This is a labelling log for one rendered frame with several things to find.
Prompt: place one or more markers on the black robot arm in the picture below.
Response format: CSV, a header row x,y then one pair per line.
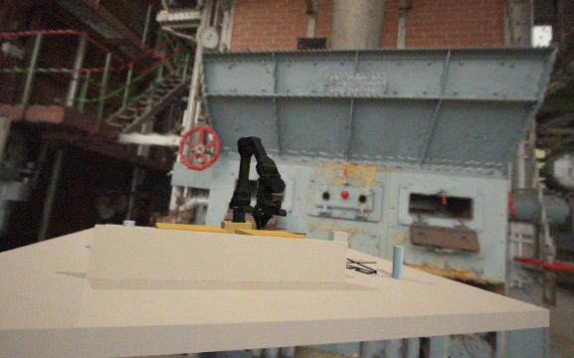
x,y
270,180

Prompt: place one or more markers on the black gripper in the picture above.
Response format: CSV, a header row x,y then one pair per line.
x,y
261,220

